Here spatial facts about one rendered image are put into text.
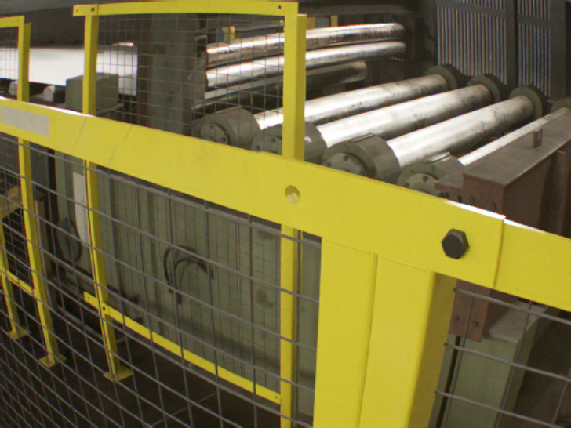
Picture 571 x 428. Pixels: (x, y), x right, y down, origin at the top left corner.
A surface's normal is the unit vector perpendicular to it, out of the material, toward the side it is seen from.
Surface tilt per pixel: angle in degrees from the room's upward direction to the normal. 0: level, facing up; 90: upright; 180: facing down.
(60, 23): 90
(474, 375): 90
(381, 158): 51
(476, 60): 90
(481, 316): 90
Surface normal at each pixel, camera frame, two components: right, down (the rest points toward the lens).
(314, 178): -0.62, 0.26
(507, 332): 0.02, -0.94
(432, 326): 0.78, 0.23
